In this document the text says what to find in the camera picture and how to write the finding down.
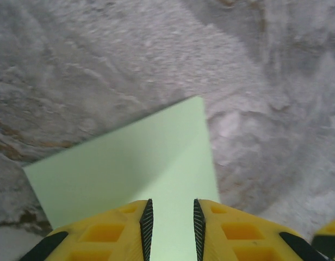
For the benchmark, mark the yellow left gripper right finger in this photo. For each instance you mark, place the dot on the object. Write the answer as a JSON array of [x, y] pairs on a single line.
[[238, 239]]

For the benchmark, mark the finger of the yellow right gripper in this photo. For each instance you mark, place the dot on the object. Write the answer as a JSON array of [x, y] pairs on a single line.
[[329, 236]]

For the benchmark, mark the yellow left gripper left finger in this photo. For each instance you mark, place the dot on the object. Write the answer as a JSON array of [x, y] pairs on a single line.
[[102, 239]]

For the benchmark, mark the light green paper sheet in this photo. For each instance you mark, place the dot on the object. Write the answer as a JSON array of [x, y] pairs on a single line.
[[145, 163]]

